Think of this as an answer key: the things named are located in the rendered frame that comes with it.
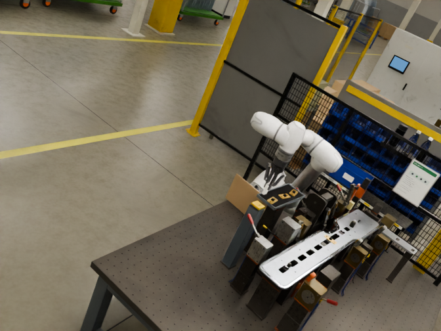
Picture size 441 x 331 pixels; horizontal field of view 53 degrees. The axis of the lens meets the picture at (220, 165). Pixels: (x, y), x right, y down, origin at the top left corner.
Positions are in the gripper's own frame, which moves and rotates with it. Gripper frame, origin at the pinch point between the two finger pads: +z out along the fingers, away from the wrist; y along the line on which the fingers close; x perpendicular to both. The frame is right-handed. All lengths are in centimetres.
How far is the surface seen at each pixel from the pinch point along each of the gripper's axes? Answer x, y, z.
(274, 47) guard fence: 240, -171, -20
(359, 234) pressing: 80, 42, 27
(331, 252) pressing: 37, 40, 27
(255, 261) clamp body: -13.3, 19.2, 32.0
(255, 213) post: -3.4, 2.4, 14.9
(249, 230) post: -2.9, 3.4, 26.8
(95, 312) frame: -69, -27, 89
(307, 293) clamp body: -14, 51, 25
